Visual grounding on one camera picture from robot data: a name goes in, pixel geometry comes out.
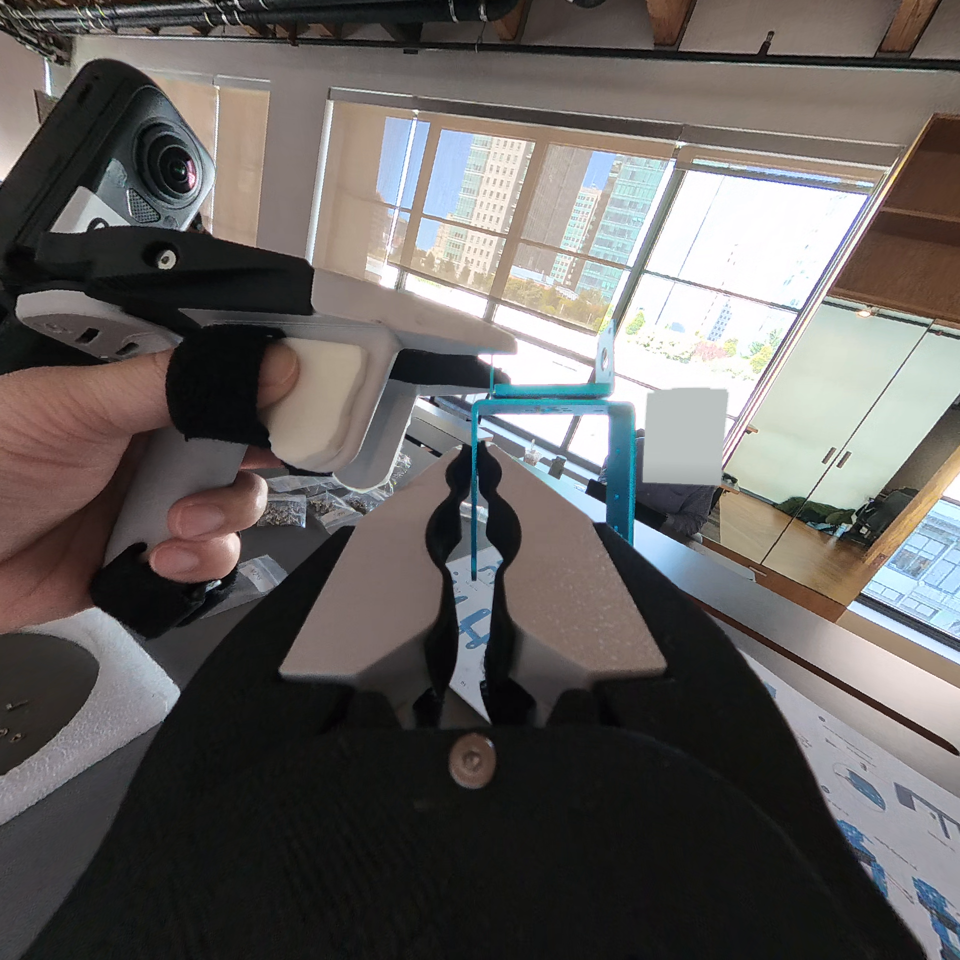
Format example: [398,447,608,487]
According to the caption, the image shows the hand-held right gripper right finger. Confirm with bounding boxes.
[480,444,669,721]

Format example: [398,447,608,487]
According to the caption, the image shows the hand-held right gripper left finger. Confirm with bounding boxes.
[279,444,477,695]

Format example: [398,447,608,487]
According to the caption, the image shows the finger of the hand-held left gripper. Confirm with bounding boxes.
[180,302,520,395]
[311,270,520,351]

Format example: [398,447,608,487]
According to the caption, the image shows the blue metal U bracket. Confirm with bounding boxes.
[471,397,639,582]

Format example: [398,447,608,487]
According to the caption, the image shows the blue bracket with round plate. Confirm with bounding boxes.
[489,321,620,400]

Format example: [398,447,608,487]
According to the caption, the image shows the dark grey desk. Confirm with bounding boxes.
[0,420,960,960]

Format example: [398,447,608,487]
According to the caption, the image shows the person's left hand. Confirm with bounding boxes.
[0,339,303,636]

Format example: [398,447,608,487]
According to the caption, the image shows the pile of small hardware bags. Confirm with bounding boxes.
[258,450,411,531]

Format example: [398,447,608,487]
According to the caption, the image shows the clear bag of screws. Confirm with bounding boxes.
[238,555,290,601]

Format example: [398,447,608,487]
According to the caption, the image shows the beige roller blind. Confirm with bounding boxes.
[146,71,271,249]

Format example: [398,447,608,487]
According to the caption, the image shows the large multi-pane window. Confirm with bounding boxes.
[322,88,905,357]

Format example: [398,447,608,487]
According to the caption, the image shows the green bag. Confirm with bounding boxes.
[780,495,850,537]

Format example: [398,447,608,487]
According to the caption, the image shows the white foam block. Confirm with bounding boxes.
[0,606,183,826]

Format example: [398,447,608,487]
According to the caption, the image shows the black ceiling pipes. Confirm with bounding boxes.
[0,0,526,39]

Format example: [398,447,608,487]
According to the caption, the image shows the black backpack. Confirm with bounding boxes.
[855,487,924,545]

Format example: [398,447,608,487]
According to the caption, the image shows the grey round metal plate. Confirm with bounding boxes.
[0,637,100,777]

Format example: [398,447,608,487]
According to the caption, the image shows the frosted glass double door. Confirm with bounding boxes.
[720,296,960,575]

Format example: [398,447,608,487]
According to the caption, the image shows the black framed window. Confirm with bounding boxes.
[858,476,960,639]

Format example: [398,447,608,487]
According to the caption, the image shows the printed assembly manual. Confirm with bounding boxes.
[448,543,960,960]

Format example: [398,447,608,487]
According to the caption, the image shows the wooden wall shelf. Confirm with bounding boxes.
[825,112,960,331]

